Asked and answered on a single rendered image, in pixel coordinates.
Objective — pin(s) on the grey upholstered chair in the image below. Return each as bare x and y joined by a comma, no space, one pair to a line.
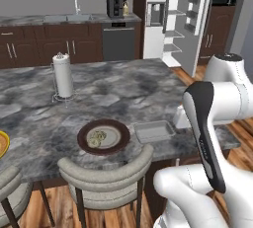
11,189
105,179

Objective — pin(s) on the black coffee machine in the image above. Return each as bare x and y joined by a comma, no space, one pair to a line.
114,5

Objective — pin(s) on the yellow bottle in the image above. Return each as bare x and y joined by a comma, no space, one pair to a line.
125,8

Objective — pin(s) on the steel sink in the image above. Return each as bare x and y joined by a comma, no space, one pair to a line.
67,18

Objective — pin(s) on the pale dumpling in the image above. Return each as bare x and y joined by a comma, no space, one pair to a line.
100,135
93,142

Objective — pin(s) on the grey dishwasher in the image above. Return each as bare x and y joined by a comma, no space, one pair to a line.
118,42

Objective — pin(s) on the yellow bowl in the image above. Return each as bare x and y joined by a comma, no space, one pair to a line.
2,143

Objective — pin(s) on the dark brown base cupboards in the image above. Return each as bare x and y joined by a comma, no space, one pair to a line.
39,46

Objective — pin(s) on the white paper towel roll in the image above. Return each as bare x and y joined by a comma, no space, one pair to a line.
62,75

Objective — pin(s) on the white fridge door with shelves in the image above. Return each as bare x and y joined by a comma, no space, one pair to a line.
197,8

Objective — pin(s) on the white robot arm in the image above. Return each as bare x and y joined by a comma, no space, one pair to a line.
230,102

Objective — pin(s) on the white fridge door with dispenser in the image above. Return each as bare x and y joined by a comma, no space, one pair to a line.
154,11

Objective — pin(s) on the brown rimmed plate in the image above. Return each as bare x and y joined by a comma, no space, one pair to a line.
113,138

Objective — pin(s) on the white fridge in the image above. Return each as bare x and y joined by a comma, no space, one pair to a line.
179,24

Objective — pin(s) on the dark brown tall cupboard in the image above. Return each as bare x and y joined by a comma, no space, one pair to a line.
217,31

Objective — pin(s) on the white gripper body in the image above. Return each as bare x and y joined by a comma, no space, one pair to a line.
180,118

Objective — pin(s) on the steel tap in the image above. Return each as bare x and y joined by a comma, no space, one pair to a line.
77,5

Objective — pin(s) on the clear tupperware container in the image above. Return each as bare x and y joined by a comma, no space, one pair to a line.
153,131

